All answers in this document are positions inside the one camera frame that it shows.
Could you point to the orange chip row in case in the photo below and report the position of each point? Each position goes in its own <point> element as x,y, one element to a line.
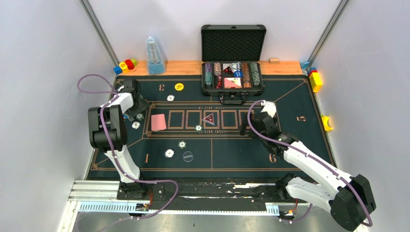
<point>246,76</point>

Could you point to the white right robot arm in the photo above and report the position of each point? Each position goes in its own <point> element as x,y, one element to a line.
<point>348,199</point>

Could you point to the white-blue poker chip stack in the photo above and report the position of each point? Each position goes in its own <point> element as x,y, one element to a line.
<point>169,153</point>

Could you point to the playing card deck in case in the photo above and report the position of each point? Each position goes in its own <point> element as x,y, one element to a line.
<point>232,82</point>

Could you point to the yellow toy block right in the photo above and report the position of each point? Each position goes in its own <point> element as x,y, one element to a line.
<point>315,80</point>

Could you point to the yellow curved toy piece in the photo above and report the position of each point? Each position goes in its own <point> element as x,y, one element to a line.
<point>326,123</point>

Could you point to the blue button in case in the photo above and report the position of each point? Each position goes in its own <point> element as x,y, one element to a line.
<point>238,74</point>

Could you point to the small wooden block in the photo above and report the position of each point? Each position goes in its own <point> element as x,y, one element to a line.
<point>274,61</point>

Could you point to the green toy block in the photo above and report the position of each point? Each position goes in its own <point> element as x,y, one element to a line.
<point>134,61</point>

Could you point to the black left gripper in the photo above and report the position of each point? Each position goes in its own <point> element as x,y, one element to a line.
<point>139,108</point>

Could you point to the black poker chip case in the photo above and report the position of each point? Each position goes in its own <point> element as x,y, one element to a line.
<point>230,45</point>

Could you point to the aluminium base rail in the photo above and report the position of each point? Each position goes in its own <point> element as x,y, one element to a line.
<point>189,196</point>

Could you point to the green poker table mat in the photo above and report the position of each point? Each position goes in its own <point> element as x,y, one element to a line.
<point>220,151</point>

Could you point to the blue toy cube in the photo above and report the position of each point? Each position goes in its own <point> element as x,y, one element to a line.
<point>117,70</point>

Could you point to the clear dealer button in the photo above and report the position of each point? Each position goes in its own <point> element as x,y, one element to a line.
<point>188,156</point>

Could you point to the purple-green chip row in case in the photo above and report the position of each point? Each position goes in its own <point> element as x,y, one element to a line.
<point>208,74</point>

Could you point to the yellow toy cylinder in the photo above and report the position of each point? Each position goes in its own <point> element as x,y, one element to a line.
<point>124,67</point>

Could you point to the red toy cylinder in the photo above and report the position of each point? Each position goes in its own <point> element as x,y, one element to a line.
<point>129,63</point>

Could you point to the red triangular all-in marker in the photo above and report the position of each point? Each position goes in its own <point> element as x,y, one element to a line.
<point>210,119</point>

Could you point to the pink-white chip row in case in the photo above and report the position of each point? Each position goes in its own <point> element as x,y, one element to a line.
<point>217,68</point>

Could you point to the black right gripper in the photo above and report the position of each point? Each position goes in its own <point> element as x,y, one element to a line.
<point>243,126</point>

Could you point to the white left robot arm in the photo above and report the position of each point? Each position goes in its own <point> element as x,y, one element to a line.
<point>107,129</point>

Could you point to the yellow big blind button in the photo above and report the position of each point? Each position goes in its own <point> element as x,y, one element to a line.
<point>179,87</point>

